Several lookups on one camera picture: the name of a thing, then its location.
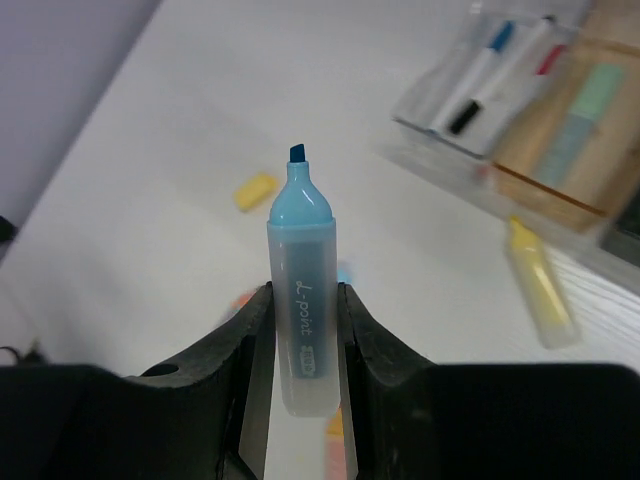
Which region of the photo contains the red capped white pen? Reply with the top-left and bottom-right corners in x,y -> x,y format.
522,44 -> 567,102

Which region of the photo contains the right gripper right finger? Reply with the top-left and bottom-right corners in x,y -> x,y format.
337,284 -> 639,479

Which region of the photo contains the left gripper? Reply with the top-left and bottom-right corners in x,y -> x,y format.
0,214 -> 46,366

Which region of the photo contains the black capped white pen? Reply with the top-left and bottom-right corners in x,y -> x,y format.
448,15 -> 557,136

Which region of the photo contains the orange tip clear highlighter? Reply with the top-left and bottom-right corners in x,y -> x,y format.
219,290 -> 256,325

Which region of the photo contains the clear plastic container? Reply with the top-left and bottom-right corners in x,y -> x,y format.
379,0 -> 591,166

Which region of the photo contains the green highlighter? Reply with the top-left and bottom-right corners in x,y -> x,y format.
533,63 -> 625,189

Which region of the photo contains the blue highlighter cap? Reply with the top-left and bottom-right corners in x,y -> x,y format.
337,264 -> 354,284

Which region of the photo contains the blue highlighter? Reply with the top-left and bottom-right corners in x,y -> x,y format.
267,144 -> 340,418

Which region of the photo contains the dark grey plastic container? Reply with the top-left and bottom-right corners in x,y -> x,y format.
600,192 -> 640,267

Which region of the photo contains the blue capped white pen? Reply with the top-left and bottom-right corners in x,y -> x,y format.
431,20 -> 515,132

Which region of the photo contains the orange pink highlighter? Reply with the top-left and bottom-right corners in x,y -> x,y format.
324,408 -> 347,480

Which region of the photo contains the yellow highlighter cap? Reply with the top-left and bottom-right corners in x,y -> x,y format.
233,173 -> 278,212

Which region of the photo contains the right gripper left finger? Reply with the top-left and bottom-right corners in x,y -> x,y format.
1,285 -> 274,479

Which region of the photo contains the yellow highlighter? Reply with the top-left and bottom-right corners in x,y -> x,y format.
507,216 -> 580,350

